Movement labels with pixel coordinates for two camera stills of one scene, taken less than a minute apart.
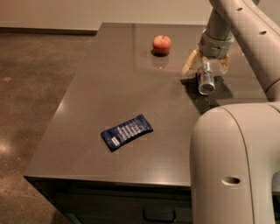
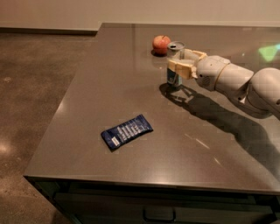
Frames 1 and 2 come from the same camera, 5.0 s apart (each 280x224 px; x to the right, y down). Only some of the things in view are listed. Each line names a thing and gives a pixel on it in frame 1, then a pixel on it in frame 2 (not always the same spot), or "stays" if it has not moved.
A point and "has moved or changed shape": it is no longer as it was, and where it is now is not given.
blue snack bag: [126, 132] stays
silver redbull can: [206, 85] has moved or changed shape
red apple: [161, 44] stays
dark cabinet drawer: [126, 206] stays
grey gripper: [215, 47] → [210, 71]
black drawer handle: [171, 220] stays
